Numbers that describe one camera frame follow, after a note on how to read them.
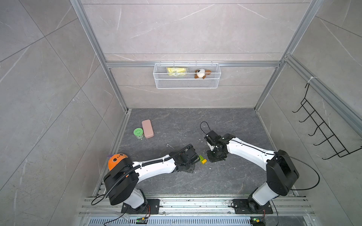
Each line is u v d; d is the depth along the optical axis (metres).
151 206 0.73
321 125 0.68
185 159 0.63
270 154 0.47
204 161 0.88
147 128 1.05
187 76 0.88
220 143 0.61
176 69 0.83
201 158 0.91
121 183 0.42
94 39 0.80
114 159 0.82
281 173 0.44
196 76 0.88
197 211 0.73
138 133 1.00
